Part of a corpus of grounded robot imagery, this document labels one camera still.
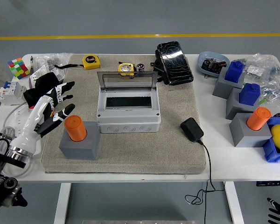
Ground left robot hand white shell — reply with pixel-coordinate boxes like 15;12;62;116
10;81;76;156

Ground orange cylinder battery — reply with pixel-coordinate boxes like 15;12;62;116
246;106;272;131
64;115;88;142

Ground grey plastic junction box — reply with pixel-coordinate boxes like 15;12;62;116
96;88;162;134

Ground smoked transparent box lid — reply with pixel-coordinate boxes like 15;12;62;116
97;70;159;91

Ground blue battery block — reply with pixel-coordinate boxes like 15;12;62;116
238;83;261;106
224;61;245;84

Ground black table control panel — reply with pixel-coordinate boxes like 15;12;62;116
256;181;280;187

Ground white circuit breaker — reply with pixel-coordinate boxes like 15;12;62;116
0;81;28;107

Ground black cloth pouch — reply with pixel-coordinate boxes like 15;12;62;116
23;71;61;109

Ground white table leg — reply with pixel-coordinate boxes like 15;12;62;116
53;182;72;224
224;181;245;224

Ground white and purple packet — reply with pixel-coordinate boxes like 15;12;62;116
28;64;49;89

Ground colourful puzzle cube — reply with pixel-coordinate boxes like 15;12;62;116
7;57;31;80

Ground grey block with round hole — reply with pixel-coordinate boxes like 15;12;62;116
59;121;101;161

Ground blue plastic bin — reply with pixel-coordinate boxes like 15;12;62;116
262;116;280;163

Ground clear bag of parts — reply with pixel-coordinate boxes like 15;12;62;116
32;52;73;81

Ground square yellow tape measure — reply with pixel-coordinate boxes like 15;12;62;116
54;55;101;70

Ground grey holder block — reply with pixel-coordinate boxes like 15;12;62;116
229;112;273;148
225;88;261;120
212;67;245;100

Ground rounded yellow tape measure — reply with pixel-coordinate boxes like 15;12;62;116
118;61;137;79

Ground grey-brown mat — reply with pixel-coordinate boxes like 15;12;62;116
41;54;207;175

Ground clear bags of small parts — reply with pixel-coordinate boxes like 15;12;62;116
241;53;280;105

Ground dark electronic components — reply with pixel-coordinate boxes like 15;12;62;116
201;57;227;75

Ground light blue bowl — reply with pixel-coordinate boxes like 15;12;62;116
197;51;231;78

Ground black power adapter with cord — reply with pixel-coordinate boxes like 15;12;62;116
180;117;225;224

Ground black glossy device on bracket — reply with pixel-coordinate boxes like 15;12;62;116
150;41;194;86

